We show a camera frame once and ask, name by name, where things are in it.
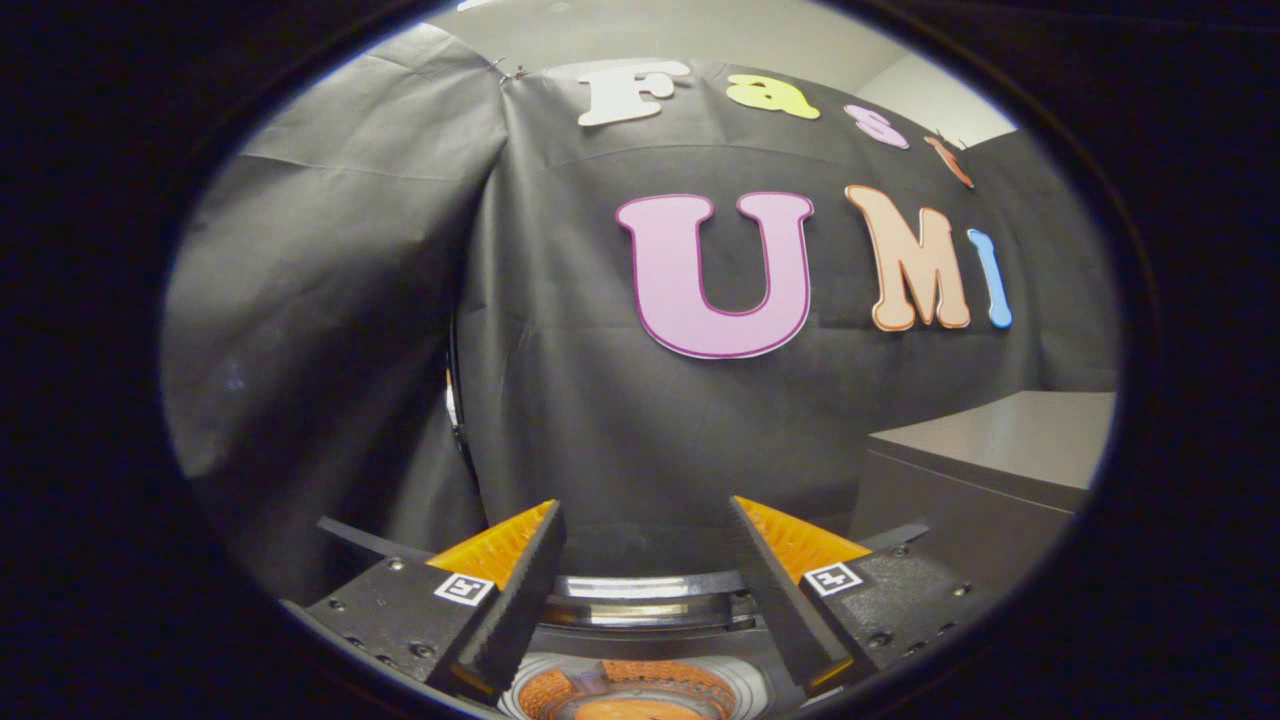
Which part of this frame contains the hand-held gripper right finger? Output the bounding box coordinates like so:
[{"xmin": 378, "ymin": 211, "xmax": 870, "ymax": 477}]
[{"xmin": 728, "ymin": 495, "xmax": 1001, "ymax": 701}]

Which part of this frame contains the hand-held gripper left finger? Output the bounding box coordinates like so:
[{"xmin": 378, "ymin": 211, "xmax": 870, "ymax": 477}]
[{"xmin": 285, "ymin": 499, "xmax": 567, "ymax": 703}]

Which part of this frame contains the yellow garment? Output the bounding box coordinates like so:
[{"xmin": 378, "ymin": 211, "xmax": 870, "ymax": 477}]
[{"xmin": 520, "ymin": 660, "xmax": 737, "ymax": 720}]

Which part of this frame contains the black backdrop cloth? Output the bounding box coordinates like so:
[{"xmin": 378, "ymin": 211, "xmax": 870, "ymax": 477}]
[{"xmin": 160, "ymin": 22, "xmax": 1121, "ymax": 603}]

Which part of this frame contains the white cabinet with dark top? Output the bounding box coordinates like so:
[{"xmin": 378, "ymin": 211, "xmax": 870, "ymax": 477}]
[{"xmin": 848, "ymin": 390, "xmax": 1117, "ymax": 603}]

